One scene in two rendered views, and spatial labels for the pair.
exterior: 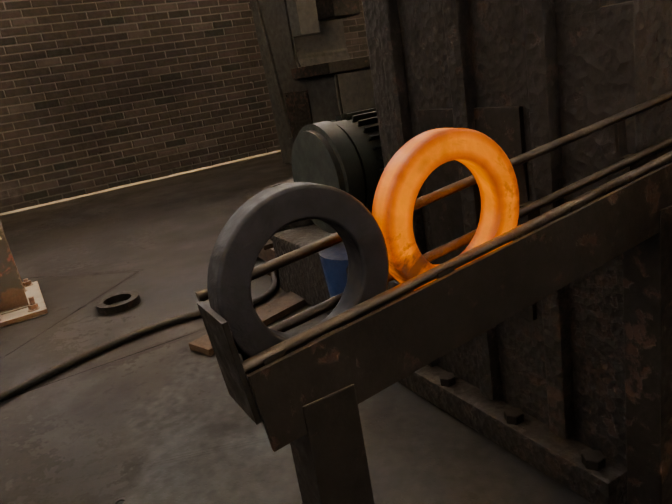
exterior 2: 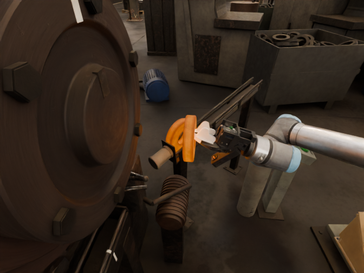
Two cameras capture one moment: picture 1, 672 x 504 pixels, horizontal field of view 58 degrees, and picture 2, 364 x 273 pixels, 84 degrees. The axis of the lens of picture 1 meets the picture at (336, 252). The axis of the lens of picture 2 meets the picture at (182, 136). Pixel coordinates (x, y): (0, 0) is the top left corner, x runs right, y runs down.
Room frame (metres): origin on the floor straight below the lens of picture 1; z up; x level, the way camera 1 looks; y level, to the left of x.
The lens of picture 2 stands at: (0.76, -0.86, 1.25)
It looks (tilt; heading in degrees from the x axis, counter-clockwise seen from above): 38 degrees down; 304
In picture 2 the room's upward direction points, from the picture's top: straight up
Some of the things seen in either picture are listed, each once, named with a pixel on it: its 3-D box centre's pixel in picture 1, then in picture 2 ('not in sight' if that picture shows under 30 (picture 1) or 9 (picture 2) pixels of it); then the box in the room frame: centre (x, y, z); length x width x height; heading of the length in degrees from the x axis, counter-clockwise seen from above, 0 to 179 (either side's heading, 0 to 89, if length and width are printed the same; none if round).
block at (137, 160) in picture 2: not in sight; (126, 183); (1.18, -1.13, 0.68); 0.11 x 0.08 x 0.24; 27
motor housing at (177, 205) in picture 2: not in sight; (174, 224); (1.09, -1.29, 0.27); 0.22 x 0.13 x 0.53; 117
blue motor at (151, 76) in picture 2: not in sight; (155, 84); (2.46, -2.74, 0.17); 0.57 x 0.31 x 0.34; 137
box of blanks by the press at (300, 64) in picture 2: not in sight; (291, 67); (1.04, -3.70, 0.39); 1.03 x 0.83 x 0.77; 42
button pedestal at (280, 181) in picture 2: not in sight; (281, 177); (0.72, -1.87, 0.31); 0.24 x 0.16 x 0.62; 117
